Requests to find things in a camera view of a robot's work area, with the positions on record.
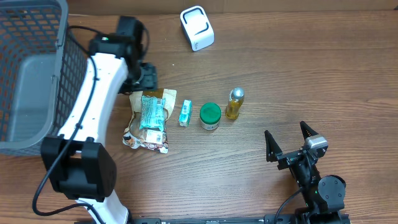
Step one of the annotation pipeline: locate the green lid white jar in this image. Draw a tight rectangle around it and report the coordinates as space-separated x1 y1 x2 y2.
200 102 221 131

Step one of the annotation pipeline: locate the brown snack packet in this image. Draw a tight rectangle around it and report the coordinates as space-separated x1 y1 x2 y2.
124 88 177 136

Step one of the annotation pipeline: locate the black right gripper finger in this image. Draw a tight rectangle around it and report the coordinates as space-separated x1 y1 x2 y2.
300 121 318 139
264 130 283 162

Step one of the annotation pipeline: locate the yellow oil bottle silver cap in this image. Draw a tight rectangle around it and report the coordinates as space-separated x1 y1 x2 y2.
225 87 244 119

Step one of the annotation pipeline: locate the green white Kleenex tissue pack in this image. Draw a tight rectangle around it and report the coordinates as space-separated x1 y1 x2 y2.
178 100 192 128

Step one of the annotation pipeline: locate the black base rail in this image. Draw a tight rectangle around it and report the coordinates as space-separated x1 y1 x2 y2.
128 214 351 224

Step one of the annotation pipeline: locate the brown cardboard back panel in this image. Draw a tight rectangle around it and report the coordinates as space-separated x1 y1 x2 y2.
67 0 397 16

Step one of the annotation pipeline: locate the white labelled snack packet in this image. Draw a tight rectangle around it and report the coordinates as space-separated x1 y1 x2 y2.
123 129 169 154

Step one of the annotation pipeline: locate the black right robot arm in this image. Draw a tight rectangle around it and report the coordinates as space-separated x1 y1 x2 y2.
264 121 351 223

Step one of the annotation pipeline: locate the grey plastic mesh basket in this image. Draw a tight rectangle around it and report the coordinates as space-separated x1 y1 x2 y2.
1 0 86 156

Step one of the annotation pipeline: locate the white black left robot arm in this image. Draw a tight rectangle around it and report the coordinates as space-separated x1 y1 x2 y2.
32 16 158 223

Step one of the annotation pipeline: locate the teal snack packet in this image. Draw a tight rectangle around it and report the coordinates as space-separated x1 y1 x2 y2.
139 96 165 131

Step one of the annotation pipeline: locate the white barcode scanner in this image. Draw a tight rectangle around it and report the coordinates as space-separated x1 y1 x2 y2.
180 6 215 52

